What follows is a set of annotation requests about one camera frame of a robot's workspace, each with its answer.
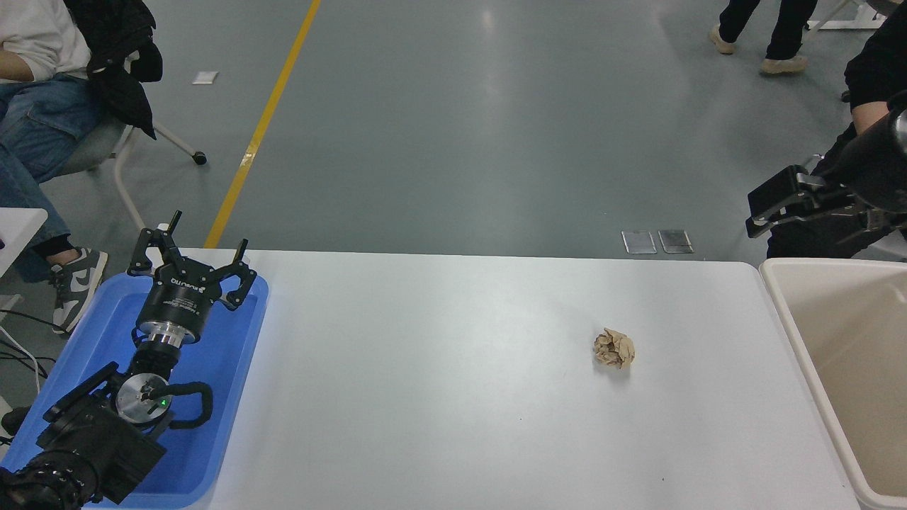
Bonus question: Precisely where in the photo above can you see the seated person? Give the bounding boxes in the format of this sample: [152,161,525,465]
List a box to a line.
[0,0,109,335]

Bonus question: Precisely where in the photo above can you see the small white side table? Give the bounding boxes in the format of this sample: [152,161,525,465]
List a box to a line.
[0,208,49,278]

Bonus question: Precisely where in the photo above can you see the black round floor foot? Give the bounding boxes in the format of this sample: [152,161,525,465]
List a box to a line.
[1,406,33,437]

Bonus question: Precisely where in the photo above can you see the white floor cable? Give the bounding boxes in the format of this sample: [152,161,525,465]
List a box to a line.
[0,324,43,395]

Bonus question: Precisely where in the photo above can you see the standing person beside robot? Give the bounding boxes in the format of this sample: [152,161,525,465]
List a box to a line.
[767,0,907,259]

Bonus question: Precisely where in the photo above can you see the black floor cable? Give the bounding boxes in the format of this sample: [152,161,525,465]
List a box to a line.
[0,309,59,335]

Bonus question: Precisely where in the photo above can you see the white rolling chair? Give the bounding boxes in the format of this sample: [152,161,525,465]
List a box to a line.
[55,117,208,232]

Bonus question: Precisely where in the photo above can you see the large pale bin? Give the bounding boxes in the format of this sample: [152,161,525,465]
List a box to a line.
[758,257,907,510]

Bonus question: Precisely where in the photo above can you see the blue plastic tray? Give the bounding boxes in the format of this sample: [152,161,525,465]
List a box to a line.
[0,273,270,509]

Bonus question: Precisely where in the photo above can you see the tan paper ball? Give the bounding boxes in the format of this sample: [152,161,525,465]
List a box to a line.
[593,327,636,370]

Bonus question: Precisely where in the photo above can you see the black jacket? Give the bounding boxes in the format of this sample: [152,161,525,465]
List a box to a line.
[64,0,164,140]

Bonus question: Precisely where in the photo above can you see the white swivel chair base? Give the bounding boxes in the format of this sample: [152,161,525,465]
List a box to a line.
[805,0,888,33]

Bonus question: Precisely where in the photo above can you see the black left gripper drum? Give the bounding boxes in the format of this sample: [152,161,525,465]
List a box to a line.
[136,261,219,338]

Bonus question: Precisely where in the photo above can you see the walking person, tan shoes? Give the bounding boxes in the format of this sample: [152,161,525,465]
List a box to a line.
[709,0,820,77]

